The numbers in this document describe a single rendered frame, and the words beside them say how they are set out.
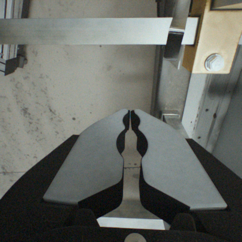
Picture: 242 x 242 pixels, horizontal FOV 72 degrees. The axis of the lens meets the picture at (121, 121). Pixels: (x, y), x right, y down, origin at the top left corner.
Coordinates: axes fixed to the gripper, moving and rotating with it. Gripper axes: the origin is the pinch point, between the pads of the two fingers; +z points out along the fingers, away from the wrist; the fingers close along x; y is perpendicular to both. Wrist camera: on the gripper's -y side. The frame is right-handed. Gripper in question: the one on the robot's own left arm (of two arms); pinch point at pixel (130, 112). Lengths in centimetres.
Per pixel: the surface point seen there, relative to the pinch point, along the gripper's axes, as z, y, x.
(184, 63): 15.6, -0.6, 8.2
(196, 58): 11.9, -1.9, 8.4
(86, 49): 99, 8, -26
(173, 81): 28.8, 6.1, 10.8
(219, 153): 33, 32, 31
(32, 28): 12.9, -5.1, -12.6
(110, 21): 12.9, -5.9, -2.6
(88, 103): 99, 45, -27
